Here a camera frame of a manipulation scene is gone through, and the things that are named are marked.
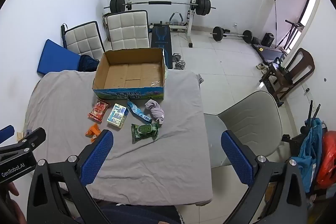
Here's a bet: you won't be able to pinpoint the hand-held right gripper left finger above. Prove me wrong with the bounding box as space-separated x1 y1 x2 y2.
26 130 114 224

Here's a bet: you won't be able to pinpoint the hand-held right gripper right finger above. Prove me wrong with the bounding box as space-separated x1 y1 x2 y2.
221 130 308 224

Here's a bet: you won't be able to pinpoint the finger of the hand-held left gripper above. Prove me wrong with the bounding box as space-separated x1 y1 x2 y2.
0 127 47 155
0 124 15 138

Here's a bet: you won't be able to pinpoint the white blue tissue pack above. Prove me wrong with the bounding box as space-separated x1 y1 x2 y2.
106 103 129 130

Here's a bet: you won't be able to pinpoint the red snack packet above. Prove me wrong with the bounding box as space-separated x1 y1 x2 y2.
88 98 111 123

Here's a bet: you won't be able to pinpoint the green wet wipes pack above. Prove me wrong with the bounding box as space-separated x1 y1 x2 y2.
131 121 160 144

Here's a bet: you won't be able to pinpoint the blue long packet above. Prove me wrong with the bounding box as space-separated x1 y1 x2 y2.
127 98 153 123

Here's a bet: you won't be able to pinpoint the grey pink socks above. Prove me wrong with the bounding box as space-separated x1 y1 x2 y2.
145 99 165 125

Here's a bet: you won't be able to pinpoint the printed cardboard box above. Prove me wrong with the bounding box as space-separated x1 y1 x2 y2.
92 48 168 101

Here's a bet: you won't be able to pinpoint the person's left hand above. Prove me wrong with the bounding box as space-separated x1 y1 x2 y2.
5 182 27 224

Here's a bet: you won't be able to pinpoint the grey office chair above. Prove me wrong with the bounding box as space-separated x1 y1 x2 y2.
204 91 283 169

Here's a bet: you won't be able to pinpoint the grey table cloth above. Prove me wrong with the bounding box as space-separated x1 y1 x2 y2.
25 70 214 206

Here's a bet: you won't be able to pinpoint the person's dark clothing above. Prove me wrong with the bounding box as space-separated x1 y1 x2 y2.
100 203 182 224

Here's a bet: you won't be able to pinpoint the blue bag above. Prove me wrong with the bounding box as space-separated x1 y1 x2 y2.
293 118 324 193

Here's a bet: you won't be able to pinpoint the blue foam mat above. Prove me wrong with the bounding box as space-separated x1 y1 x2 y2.
37 39 82 75

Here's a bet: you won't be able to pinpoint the dark blue jacket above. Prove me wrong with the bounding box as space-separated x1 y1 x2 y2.
78 55 100 73

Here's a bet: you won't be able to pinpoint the red plastic bag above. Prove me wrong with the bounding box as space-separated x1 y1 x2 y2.
316 131 336 188

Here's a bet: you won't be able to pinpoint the black blue rod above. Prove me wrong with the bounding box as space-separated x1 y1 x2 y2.
61 24 68 48

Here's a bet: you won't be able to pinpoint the black treadmill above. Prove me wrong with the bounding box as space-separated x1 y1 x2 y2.
251 43 286 65

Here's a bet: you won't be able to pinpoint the white padded chair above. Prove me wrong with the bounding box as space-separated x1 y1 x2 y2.
106 10 151 51
64 21 105 62

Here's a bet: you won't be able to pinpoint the dark wooden chair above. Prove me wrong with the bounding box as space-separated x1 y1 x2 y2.
260 48 315 106

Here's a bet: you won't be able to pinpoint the black speaker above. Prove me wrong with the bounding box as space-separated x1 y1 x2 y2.
261 33 275 46

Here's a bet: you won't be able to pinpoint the short barbell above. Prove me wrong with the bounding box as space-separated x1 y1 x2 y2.
212 26 253 44

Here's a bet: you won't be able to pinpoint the black blue weight bench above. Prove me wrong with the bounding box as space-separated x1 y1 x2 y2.
150 22 174 69

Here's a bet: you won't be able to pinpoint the white barbell rack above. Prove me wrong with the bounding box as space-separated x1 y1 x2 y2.
125 0 202 48

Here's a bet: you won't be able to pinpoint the window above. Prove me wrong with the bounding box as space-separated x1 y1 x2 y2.
299 0 323 38

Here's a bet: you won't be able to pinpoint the long barbell with black plates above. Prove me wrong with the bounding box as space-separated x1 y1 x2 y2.
104 0 216 16

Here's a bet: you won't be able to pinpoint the grey curved handle bar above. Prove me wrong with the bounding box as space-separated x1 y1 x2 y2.
169 12 184 26

